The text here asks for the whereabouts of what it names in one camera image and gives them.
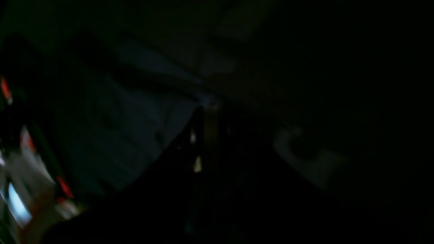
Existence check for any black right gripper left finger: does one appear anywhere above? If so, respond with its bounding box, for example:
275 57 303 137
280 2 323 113
41 107 204 244

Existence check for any dark navy t-shirt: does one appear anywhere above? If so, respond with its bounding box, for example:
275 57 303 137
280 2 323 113
44 37 221 200

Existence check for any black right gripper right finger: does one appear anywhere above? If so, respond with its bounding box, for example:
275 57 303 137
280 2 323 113
221 105 433 244

